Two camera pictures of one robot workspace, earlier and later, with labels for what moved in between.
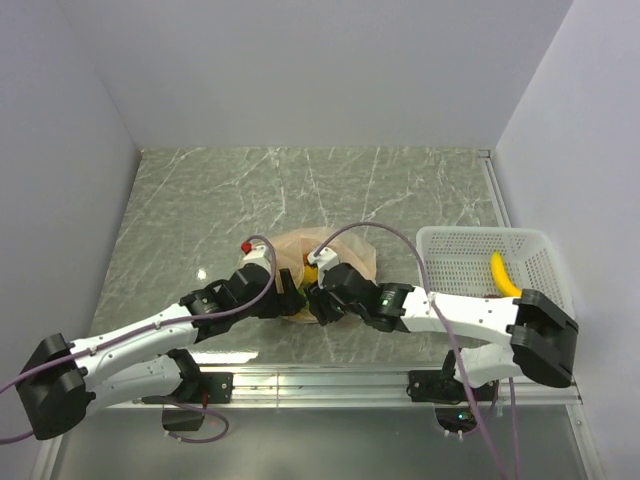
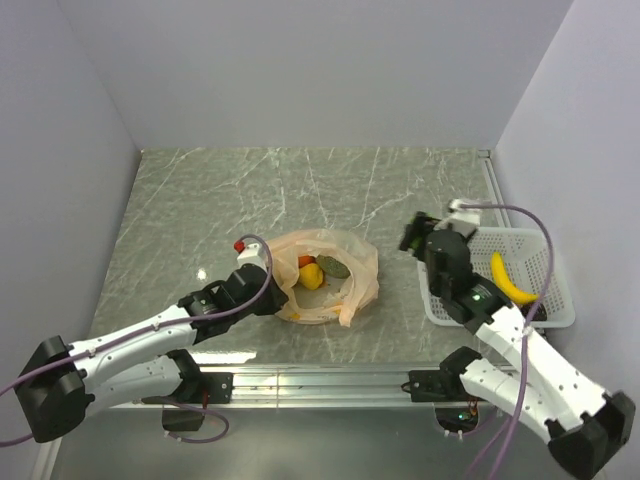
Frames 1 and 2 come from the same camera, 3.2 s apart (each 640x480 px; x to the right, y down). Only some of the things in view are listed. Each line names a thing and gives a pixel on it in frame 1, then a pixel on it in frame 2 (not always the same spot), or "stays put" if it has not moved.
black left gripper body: x=264 y=307 stays put
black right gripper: x=319 y=306 to x=421 y=225
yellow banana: x=502 y=280 stays put
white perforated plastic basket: x=458 y=259 stays put
